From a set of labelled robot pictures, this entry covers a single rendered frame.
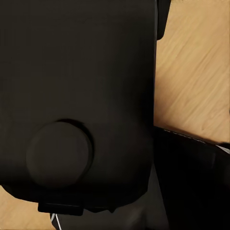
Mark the digital camera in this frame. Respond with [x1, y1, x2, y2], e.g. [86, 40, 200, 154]
[0, 0, 171, 216]

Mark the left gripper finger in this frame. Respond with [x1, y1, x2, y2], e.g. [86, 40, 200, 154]
[153, 127, 230, 230]

